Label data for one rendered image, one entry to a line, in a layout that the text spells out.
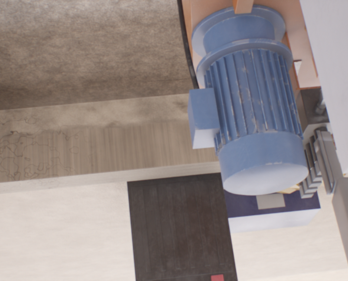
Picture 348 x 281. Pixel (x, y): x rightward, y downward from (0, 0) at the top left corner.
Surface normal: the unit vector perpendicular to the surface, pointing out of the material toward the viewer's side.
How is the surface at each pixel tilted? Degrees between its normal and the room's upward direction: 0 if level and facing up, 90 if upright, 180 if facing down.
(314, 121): 90
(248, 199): 90
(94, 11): 0
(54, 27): 0
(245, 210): 90
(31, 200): 0
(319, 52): 90
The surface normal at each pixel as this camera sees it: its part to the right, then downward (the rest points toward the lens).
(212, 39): -0.81, -0.04
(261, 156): -0.21, -0.38
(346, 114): -0.99, 0.09
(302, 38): 0.11, 0.91
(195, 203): 0.03, -0.41
